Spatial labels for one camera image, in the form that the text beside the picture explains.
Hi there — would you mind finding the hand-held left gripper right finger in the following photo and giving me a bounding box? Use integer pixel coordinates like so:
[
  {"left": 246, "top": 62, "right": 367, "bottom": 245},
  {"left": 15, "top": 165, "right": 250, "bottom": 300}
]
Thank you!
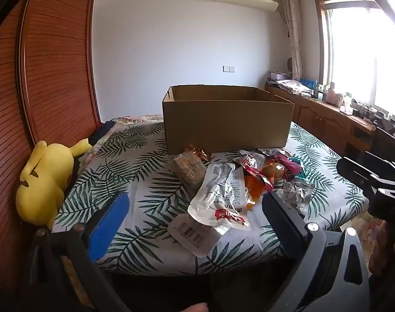
[{"left": 262, "top": 190, "right": 370, "bottom": 312}]

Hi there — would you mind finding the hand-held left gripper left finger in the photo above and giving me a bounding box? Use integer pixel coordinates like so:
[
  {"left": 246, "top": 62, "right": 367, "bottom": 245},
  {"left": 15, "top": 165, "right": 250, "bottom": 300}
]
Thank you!
[{"left": 25, "top": 191, "right": 130, "bottom": 312}]

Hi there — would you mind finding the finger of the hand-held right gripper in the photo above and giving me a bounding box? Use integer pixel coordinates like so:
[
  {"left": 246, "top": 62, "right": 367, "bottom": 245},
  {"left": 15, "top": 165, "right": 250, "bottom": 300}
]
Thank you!
[
  {"left": 336, "top": 158, "right": 382, "bottom": 199},
  {"left": 363, "top": 151, "right": 395, "bottom": 184}
]

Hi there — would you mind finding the silver foil packet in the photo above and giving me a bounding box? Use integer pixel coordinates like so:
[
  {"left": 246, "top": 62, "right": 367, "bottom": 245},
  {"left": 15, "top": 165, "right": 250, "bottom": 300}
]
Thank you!
[{"left": 277, "top": 180, "right": 315, "bottom": 217}]

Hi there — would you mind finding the teal candy wrapper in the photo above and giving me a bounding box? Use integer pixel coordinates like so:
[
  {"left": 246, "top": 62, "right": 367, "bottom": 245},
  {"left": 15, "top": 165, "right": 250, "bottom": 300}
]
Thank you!
[{"left": 289, "top": 158, "right": 307, "bottom": 180}]

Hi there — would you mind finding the magenta snack packet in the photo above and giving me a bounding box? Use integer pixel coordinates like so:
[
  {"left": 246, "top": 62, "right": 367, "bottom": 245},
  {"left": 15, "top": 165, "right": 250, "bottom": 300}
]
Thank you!
[{"left": 272, "top": 154, "right": 302, "bottom": 180}]

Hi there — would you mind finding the clear grain bar packet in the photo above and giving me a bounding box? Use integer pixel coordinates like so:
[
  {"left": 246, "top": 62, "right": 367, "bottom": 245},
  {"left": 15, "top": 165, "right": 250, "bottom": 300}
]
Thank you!
[{"left": 171, "top": 152, "right": 207, "bottom": 193}]

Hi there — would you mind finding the brown cardboard box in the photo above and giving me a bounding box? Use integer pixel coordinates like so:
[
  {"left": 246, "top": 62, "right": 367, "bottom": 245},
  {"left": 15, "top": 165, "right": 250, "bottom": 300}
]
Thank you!
[{"left": 162, "top": 85, "right": 295, "bottom": 155}]

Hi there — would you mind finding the person's left hand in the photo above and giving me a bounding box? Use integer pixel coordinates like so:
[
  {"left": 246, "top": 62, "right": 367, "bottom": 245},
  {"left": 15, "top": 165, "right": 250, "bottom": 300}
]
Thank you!
[{"left": 180, "top": 302, "right": 208, "bottom": 312}]

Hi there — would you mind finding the dark chair back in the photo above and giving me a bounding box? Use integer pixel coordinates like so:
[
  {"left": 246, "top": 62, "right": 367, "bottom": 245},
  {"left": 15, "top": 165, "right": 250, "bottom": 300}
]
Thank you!
[{"left": 372, "top": 126, "right": 395, "bottom": 163}]

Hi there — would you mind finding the orange snack packet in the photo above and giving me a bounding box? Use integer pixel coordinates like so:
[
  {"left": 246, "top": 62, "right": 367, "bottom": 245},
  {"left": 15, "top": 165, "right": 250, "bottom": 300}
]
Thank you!
[{"left": 245, "top": 174, "right": 273, "bottom": 210}]

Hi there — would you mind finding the clear round bun packet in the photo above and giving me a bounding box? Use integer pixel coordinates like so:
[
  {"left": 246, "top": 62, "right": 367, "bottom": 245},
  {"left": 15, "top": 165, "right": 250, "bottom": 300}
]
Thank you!
[{"left": 261, "top": 162, "right": 287, "bottom": 186}]

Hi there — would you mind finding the red white snack packet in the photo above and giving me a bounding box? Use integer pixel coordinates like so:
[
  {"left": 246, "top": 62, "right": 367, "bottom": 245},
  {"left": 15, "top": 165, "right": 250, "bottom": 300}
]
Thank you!
[{"left": 233, "top": 151, "right": 266, "bottom": 174}]

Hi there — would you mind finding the leaf print bedsheet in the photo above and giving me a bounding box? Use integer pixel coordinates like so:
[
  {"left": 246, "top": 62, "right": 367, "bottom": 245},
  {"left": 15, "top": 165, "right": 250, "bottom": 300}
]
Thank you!
[{"left": 53, "top": 120, "right": 369, "bottom": 275}]

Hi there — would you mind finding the large white snack packet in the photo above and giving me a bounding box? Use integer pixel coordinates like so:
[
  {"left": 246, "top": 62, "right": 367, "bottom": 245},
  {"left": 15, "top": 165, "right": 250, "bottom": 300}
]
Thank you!
[{"left": 188, "top": 162, "right": 252, "bottom": 231}]

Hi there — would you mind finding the wooden sideboard cabinet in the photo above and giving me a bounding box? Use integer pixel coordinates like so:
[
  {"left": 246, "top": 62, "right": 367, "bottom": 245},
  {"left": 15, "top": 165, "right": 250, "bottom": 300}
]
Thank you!
[{"left": 265, "top": 83, "right": 377, "bottom": 157}]

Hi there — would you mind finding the yellow plush toy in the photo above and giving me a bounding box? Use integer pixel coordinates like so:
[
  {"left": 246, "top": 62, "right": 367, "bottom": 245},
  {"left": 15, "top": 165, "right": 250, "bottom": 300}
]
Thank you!
[{"left": 16, "top": 138, "right": 90, "bottom": 230}]

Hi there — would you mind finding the pink bottle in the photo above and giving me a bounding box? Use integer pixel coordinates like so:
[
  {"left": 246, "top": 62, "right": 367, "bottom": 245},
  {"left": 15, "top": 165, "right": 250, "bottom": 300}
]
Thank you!
[{"left": 326, "top": 87, "right": 340, "bottom": 105}]

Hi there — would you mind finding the white barcode snack packet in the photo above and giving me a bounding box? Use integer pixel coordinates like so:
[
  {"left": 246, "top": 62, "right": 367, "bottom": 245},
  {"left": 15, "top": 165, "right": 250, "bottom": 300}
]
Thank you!
[{"left": 167, "top": 214, "right": 221, "bottom": 258}]

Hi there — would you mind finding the dark cloth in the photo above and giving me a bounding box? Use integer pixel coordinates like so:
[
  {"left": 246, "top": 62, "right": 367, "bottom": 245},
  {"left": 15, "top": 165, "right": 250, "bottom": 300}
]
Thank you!
[{"left": 88, "top": 120, "right": 116, "bottom": 146}]

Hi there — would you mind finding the red gold candy wrapper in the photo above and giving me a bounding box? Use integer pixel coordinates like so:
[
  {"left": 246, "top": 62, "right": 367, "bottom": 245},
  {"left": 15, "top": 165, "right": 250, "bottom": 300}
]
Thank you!
[{"left": 184, "top": 145, "right": 208, "bottom": 162}]

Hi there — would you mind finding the stack of papers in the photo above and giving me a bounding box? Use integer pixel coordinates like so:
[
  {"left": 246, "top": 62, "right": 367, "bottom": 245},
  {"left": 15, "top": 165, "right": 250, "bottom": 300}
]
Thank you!
[{"left": 277, "top": 80, "right": 311, "bottom": 97}]

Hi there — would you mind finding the floral quilt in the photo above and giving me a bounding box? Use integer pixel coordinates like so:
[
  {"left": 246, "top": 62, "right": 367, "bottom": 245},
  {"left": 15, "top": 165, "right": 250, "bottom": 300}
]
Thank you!
[{"left": 84, "top": 114, "right": 164, "bottom": 157}]

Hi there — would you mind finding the wooden framed window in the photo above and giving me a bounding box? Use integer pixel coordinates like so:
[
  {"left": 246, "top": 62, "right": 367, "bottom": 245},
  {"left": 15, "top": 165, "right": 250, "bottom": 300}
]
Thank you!
[{"left": 311, "top": 0, "right": 395, "bottom": 121}]

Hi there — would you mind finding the patterned curtain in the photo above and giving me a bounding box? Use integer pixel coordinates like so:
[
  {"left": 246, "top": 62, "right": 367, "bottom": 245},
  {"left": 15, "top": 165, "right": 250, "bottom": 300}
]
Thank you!
[{"left": 280, "top": 0, "right": 305, "bottom": 80}]

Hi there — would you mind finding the wooden headboard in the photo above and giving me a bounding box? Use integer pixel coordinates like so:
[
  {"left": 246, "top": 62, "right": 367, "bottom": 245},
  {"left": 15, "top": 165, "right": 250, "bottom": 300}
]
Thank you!
[{"left": 0, "top": 0, "right": 102, "bottom": 300}]

